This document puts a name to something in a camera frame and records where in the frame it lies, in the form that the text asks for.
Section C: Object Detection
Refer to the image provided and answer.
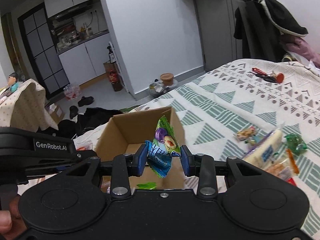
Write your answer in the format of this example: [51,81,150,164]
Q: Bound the black jacket on chair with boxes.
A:
[234,0,309,62]

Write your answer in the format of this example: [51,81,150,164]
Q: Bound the black shoe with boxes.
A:
[78,96,94,107]
[69,105,79,120]

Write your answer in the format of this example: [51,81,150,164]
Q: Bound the cartoon doll figure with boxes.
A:
[1,72,22,98]

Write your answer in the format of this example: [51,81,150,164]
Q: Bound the black clothes on floor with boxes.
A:
[37,107,123,139]

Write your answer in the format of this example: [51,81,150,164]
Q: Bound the pink clothing pile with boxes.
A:
[280,34,319,68]

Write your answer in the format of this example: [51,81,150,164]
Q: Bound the dotted cloth covered table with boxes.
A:
[0,79,58,132]

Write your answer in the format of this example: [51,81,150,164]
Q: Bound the black spray bottle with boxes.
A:
[107,46,116,63]

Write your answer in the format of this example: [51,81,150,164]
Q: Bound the white kitchen cabinet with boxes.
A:
[58,33,111,85]

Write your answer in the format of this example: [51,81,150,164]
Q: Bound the brown cardboard box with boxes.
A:
[94,107,185,189]

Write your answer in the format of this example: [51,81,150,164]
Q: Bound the green candy wrapper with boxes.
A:
[285,133,308,155]

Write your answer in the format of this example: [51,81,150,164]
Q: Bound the water bottle pack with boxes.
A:
[63,84,81,101]

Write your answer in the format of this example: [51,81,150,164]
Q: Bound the grey door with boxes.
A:
[193,0,242,72]

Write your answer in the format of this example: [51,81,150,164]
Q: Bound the round cookie snack pack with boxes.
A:
[235,126,262,146]

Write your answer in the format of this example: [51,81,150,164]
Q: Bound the person's left hand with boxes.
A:
[0,194,27,239]

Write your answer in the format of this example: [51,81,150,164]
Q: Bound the white cake snack pack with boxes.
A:
[242,129,283,168]

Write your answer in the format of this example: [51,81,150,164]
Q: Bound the plastic bag on floor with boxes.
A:
[148,79,178,98]

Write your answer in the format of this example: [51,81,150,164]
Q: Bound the orange biscuit snack pack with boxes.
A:
[264,148,300,183]

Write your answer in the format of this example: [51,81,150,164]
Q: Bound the green fruit snack packet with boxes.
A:
[145,115,181,178]

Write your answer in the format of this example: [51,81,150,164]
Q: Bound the patterned bed blanket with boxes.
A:
[72,58,320,238]

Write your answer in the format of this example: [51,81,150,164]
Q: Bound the brown lidded pot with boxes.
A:
[160,73,174,86]

